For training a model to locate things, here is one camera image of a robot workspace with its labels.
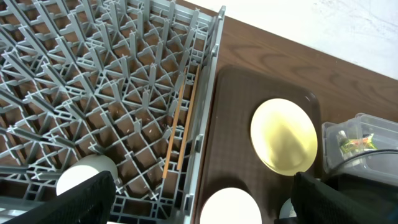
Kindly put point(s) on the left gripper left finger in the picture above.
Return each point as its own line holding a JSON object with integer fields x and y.
{"x": 87, "y": 202}

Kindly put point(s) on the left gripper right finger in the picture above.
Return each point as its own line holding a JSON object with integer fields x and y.
{"x": 342, "y": 199}

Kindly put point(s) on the light blue bowl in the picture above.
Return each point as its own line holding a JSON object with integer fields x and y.
{"x": 287, "y": 210}

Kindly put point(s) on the white cup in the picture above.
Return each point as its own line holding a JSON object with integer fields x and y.
{"x": 84, "y": 169}

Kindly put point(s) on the green snack wrapper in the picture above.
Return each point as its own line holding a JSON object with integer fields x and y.
{"x": 351, "y": 146}

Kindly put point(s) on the grey plastic dishwasher rack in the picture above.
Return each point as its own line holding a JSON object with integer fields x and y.
{"x": 101, "y": 77}

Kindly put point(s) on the clear plastic bin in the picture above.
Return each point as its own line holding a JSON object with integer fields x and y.
{"x": 378, "y": 165}

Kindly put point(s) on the yellow round plate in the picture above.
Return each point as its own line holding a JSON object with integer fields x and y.
{"x": 283, "y": 137}

